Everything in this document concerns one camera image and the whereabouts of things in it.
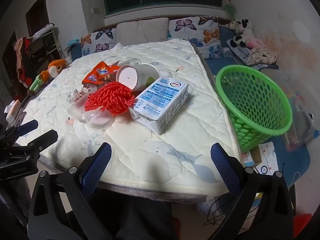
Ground lidded clear plastic cup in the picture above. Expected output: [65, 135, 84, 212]
[84, 110, 114, 131]

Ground red hanging clothes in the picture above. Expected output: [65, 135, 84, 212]
[14, 37, 34, 88]

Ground metal shelf rack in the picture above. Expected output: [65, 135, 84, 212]
[27, 24, 63, 60]

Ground large butterfly print pillow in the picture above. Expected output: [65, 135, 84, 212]
[168, 16, 223, 59]

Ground white printed cardboard box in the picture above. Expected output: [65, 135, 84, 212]
[241, 141, 279, 175]

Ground person's left forearm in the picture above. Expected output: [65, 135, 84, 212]
[10, 177, 33, 218]

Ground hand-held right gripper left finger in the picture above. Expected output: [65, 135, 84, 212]
[27, 142, 113, 240]

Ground beige pillow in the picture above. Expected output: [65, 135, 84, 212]
[116, 17, 169, 47]

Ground pink plush toy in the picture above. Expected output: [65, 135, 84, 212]
[246, 38, 267, 50]

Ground clear plastic storage bin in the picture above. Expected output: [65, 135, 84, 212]
[282, 80, 320, 152]

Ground grey star cloth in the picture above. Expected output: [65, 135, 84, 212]
[37, 154, 209, 203]

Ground white paper cup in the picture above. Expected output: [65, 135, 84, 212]
[116, 63, 161, 91]

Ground green plastic mesh basket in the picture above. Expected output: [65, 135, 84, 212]
[215, 64, 293, 153]

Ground white quilted blanket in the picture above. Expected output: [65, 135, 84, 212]
[24, 39, 238, 193]

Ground red plastic object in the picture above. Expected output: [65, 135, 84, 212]
[294, 214, 313, 239]

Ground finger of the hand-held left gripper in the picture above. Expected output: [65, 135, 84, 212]
[14, 119, 39, 137]
[27, 129, 59, 156]

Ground black cable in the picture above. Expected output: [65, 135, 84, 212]
[204, 195, 240, 227]

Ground blue sofa cushion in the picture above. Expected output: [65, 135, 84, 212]
[200, 26, 310, 190]

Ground teal cloth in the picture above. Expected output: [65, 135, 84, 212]
[64, 39, 80, 53]

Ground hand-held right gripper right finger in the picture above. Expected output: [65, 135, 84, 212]
[210, 142, 294, 240]

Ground spotted beige plush toy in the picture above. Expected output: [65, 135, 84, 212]
[246, 45, 279, 65]

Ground small butterfly print pillow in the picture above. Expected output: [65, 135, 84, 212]
[80, 28, 117, 55]

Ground black white cow plush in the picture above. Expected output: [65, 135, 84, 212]
[230, 19, 254, 48]

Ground orange snack wrapper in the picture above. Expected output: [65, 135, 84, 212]
[82, 61, 123, 85]

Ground blue folded cloth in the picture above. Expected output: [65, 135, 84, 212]
[226, 39, 279, 70]

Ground white blue milk carton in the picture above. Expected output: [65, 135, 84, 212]
[129, 76, 189, 135]

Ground person's dark pants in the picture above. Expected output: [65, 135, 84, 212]
[87, 189, 175, 240]

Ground orange plush toy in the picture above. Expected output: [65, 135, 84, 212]
[37, 59, 68, 81]

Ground clear pink plastic wrapper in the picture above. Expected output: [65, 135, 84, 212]
[66, 87, 90, 105]

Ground dark wooden door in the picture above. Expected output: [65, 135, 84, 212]
[25, 0, 50, 38]

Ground small white box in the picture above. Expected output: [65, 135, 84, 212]
[5, 100, 22, 118]

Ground red fluffy scrubber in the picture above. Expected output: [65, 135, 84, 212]
[84, 81, 137, 117]

